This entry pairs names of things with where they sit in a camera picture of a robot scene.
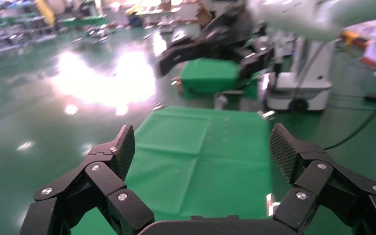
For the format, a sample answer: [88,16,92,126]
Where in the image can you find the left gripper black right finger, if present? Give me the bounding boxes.
[269,123,376,235]

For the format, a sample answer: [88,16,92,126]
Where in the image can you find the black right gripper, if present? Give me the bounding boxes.
[155,4,275,82]

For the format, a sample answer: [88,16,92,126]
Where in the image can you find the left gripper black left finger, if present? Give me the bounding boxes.
[19,124,155,235]

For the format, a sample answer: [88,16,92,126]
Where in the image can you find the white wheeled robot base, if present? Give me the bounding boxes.
[264,35,334,113]

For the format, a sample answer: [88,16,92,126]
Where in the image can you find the green covered background table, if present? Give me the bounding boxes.
[179,57,260,100]

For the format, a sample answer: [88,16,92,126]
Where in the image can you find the silver metal cloth clip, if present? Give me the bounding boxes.
[265,193,281,217]
[257,110,277,120]
[151,102,169,112]

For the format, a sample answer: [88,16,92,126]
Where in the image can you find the green table cloth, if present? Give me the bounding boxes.
[71,105,275,235]

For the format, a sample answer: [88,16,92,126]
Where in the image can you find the yellow pillar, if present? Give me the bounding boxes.
[34,0,57,27]

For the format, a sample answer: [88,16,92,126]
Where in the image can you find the background storage shelves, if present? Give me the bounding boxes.
[0,0,60,58]

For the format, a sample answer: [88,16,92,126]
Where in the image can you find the black floor cable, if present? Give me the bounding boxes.
[323,86,376,152]

